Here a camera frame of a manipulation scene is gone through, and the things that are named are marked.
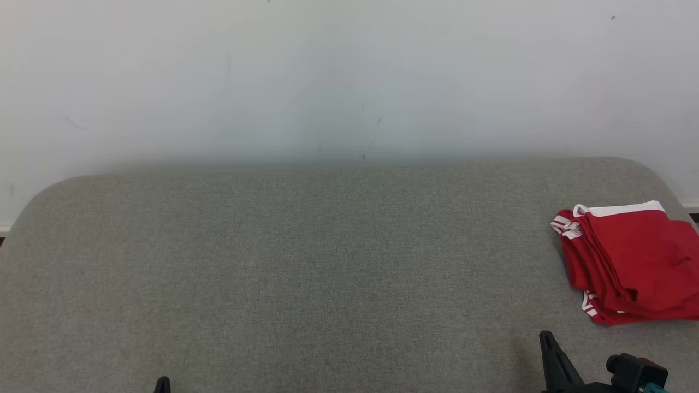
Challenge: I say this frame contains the red white Bulls shorts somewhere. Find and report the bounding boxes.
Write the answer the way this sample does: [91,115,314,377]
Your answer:
[572,201,699,314]

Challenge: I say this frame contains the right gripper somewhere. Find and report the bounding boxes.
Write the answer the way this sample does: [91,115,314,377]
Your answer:
[538,330,613,393]

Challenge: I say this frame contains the red white Bulls jersey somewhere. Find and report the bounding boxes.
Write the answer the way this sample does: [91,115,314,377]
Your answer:
[550,210,699,327]

